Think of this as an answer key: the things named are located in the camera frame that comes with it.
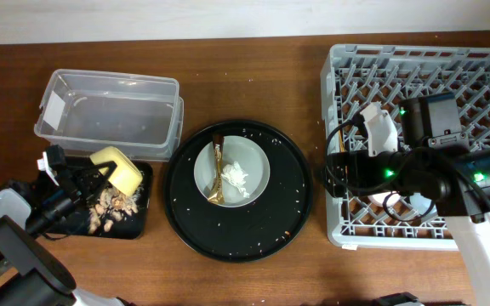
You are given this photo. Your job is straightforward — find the wooden chopstick in rack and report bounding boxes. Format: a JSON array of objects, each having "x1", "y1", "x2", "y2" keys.
[{"x1": 338, "y1": 122, "x2": 347, "y2": 153}]

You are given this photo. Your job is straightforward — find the clear plastic storage bin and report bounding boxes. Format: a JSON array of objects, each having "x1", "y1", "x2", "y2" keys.
[{"x1": 34, "y1": 69, "x2": 184, "y2": 162}]

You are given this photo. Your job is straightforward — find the round black serving tray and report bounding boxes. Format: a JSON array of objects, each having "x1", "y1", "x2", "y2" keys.
[{"x1": 162, "y1": 120, "x2": 313, "y2": 263}]

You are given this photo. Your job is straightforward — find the food scraps in bowl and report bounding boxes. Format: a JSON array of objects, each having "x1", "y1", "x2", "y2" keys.
[{"x1": 88, "y1": 172, "x2": 143, "y2": 235}]

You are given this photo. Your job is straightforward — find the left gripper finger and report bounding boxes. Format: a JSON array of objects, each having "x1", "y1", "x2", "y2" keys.
[
  {"x1": 78, "y1": 174, "x2": 112, "y2": 207},
  {"x1": 71, "y1": 161, "x2": 117, "y2": 174}
]

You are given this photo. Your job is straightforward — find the grey plate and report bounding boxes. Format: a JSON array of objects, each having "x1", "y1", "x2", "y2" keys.
[{"x1": 194, "y1": 136, "x2": 271, "y2": 208}]

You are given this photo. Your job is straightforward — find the black rectangular tray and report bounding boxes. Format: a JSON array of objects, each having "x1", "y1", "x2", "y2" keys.
[{"x1": 48, "y1": 161, "x2": 153, "y2": 240}]

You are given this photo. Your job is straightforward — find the brown snack wrapper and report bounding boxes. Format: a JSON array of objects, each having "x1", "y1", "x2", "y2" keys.
[{"x1": 208, "y1": 134, "x2": 225, "y2": 205}]

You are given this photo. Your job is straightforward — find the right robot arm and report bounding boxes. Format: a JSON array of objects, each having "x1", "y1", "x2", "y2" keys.
[{"x1": 324, "y1": 92, "x2": 490, "y2": 305}]

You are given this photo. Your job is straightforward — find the pink plastic cup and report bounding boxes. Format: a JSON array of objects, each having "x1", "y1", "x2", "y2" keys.
[{"x1": 367, "y1": 192, "x2": 402, "y2": 207}]

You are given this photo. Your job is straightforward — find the white napkin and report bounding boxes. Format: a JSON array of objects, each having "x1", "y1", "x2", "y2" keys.
[{"x1": 222, "y1": 161, "x2": 250, "y2": 198}]

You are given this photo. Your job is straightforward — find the blue plastic cup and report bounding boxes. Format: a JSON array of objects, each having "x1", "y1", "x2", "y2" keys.
[{"x1": 408, "y1": 193, "x2": 432, "y2": 217}]

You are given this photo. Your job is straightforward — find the yellow bowl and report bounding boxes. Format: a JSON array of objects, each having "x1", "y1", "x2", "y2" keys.
[{"x1": 89, "y1": 146, "x2": 143, "y2": 197}]

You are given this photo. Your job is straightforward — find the grey dishwasher rack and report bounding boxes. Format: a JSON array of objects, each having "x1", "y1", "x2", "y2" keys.
[{"x1": 320, "y1": 44, "x2": 490, "y2": 251}]

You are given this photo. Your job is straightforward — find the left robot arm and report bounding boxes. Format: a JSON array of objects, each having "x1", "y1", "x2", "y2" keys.
[{"x1": 0, "y1": 160, "x2": 126, "y2": 305}]

